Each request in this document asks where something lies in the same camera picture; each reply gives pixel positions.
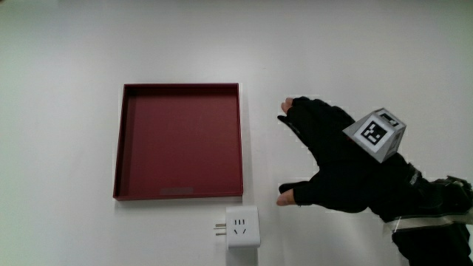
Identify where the person's right hand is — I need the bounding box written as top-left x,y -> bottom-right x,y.
276,96 -> 421,222

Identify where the person's right forearm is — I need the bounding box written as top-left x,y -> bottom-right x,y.
382,168 -> 473,266

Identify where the dark red square tray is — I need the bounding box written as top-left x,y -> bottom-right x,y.
112,82 -> 245,202

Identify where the white socket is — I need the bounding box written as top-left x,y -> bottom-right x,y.
213,205 -> 262,249

